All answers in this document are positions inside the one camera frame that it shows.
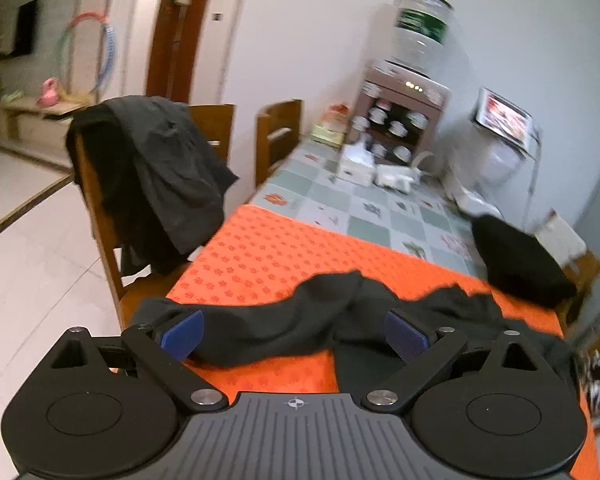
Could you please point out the middle wooden chair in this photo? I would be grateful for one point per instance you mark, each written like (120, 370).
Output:
(215, 123)

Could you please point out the white plastic bag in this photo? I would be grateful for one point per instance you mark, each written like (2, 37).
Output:
(479, 161)

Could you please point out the checkered tablecloth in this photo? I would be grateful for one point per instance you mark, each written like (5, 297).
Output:
(422, 223)

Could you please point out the tablet on stand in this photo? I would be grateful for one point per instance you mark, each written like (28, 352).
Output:
(503, 118)

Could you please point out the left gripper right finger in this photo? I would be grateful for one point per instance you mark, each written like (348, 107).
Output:
(428, 355)

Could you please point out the wall television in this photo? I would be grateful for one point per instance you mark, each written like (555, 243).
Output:
(25, 30)

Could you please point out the orange patterned table mat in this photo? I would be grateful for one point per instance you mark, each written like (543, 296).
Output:
(259, 257)

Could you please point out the dark clothes on chair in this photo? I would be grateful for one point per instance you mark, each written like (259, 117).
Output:
(162, 184)

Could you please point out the pink kettlebell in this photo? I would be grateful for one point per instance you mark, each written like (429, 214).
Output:
(49, 93)

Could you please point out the snack bag on table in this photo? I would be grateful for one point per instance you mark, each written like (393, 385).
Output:
(331, 127)

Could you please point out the brown wooden door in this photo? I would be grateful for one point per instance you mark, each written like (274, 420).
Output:
(174, 48)

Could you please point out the white tissue box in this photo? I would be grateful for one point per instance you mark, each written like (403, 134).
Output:
(356, 164)

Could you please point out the near wooden chair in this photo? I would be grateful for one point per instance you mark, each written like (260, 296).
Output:
(126, 298)

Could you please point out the white power strip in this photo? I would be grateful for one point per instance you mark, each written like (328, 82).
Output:
(399, 178)

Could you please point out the black long-sleeve shirt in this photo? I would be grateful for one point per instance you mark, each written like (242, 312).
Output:
(345, 313)

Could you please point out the folded black garment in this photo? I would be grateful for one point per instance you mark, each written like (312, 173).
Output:
(517, 264)

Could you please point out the clear water bottle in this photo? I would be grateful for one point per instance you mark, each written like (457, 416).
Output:
(419, 31)

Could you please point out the far wooden chair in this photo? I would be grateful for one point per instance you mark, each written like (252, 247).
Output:
(277, 134)

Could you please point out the wooden chair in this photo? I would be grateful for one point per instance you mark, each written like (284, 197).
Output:
(215, 123)
(126, 298)
(277, 134)

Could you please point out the colourful hula hoop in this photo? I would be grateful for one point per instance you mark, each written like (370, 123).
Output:
(85, 55)

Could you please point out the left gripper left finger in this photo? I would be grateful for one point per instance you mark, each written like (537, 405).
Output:
(159, 352)

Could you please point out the beige tv cabinet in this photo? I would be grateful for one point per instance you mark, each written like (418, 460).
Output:
(26, 121)

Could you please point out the cardboard box with paper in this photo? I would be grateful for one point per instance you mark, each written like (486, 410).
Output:
(577, 261)

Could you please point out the brown water dispenser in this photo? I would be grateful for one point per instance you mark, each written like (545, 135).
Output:
(396, 108)

